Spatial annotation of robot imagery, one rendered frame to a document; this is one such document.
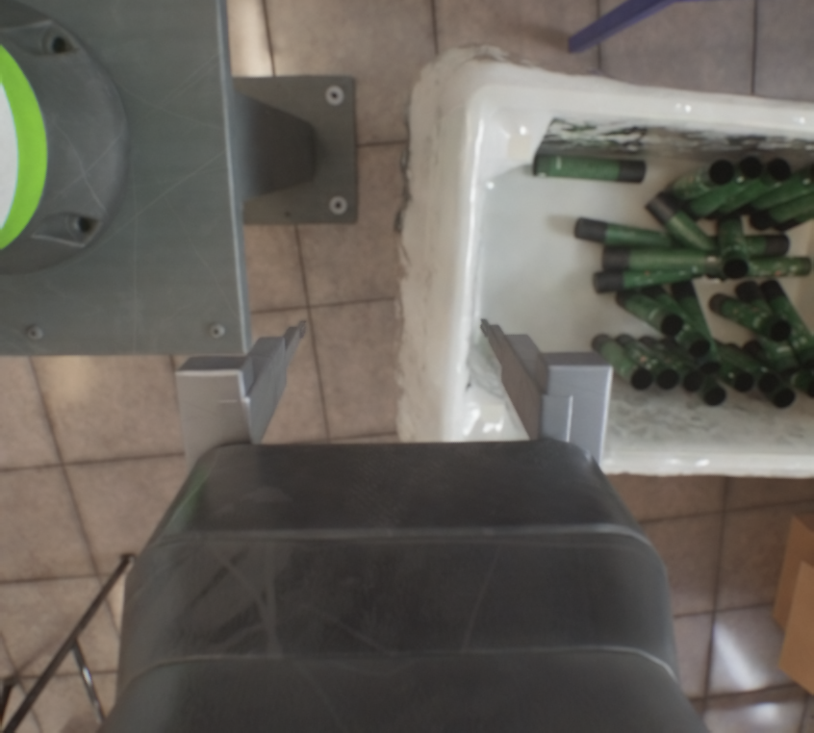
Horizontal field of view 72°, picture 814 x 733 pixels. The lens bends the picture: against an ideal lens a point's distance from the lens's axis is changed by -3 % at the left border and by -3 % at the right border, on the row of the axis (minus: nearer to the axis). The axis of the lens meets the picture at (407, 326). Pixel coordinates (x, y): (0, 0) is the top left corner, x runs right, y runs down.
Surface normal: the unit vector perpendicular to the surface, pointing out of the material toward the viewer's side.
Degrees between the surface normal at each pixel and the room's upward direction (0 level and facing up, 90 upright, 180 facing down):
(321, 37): 0
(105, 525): 0
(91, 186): 66
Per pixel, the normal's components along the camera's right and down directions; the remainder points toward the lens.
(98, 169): 0.89, 0.33
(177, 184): 0.03, 0.29
